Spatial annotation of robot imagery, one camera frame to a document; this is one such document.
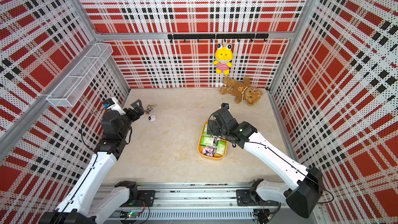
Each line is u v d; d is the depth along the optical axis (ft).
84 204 1.33
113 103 2.09
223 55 3.02
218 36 2.91
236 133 1.66
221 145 2.82
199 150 2.78
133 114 2.19
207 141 2.87
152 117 3.33
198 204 2.41
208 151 2.83
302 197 1.20
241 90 3.63
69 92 2.27
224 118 1.79
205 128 3.05
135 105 2.24
